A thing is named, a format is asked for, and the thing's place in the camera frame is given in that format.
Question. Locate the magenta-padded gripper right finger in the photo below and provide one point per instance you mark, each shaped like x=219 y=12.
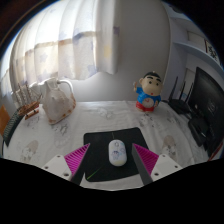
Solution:
x=147 y=159

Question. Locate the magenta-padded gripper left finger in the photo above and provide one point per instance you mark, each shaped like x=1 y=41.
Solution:
x=76 y=159

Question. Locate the white cartoon-print computer mouse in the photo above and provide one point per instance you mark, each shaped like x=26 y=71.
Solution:
x=117 y=153

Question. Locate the black mouse pad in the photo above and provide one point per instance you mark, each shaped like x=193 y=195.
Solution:
x=100 y=150

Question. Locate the white printed tablecloth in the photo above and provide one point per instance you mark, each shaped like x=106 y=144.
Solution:
x=116 y=116

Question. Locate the large white conch shell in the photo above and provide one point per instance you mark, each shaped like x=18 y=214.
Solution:
x=56 y=101

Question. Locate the black router with antennas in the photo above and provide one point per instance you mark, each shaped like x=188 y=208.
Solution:
x=180 y=105

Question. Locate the cartoon boy figurine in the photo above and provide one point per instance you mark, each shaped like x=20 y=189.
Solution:
x=148 y=91

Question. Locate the orange wooden chair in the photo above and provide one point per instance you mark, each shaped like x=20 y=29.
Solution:
x=3 y=120

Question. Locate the black monitor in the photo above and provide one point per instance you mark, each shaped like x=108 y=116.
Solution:
x=210 y=103

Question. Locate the sheer white curtain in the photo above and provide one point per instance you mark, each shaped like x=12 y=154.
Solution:
x=66 y=40

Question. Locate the white shelf unit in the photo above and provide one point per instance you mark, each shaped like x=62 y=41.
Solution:
x=190 y=46

